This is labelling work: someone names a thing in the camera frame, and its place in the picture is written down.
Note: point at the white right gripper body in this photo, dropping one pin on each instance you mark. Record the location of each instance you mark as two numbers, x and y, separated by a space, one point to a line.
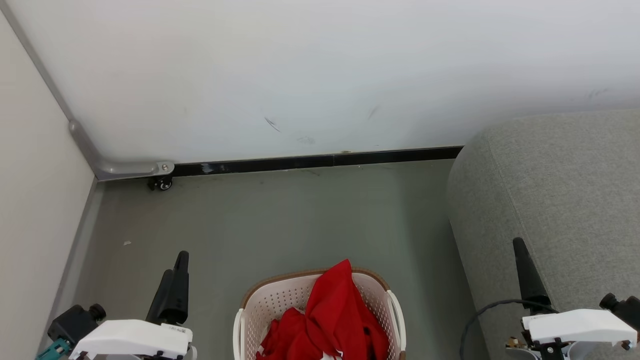
580 325

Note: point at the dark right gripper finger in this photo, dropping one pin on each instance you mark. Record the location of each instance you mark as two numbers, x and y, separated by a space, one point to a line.
531 285

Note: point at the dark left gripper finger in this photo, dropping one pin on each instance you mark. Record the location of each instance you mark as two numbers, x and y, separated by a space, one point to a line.
160 305
181 290

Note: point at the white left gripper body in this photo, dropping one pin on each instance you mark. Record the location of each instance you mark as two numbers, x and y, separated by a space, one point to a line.
132 337

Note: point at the red printed garment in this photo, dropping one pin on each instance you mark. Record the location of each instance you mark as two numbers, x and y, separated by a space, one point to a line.
282 335

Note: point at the red and white jersey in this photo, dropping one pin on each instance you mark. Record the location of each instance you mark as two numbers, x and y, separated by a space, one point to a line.
340 310

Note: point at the grey fabric sofa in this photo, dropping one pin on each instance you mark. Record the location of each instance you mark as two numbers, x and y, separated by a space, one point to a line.
560 190

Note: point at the white perforated laundry basket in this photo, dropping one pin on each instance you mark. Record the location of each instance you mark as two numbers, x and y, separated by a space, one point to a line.
280 300

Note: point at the small black caster wheel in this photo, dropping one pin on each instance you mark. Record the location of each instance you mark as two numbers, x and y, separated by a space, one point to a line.
162 183

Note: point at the black baseboard strip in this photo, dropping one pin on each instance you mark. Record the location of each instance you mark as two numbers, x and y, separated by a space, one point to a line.
320 161

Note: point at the thin grey corner strip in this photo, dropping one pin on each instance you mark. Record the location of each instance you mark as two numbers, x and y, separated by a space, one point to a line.
37 65

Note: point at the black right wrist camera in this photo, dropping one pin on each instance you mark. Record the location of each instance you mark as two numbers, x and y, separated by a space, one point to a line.
625 306

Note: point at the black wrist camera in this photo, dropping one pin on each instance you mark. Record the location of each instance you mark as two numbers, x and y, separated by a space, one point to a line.
625 306
75 322

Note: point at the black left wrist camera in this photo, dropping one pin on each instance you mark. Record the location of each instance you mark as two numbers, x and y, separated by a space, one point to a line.
75 322

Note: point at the teal left camera connector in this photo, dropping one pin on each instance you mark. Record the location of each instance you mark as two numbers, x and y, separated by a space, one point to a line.
52 350

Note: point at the grey metal corner bracket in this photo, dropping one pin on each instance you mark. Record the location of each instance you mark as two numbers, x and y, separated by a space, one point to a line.
125 167

